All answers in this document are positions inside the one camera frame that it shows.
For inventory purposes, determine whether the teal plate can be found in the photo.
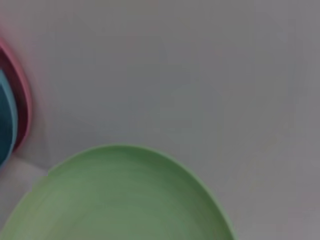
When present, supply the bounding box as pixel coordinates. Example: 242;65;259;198
0;69;19;168

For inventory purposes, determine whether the maroon red plate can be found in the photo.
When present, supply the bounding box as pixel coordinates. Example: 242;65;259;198
0;37;33;153

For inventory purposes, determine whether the light green plate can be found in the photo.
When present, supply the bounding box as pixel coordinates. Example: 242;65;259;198
0;143;238;240

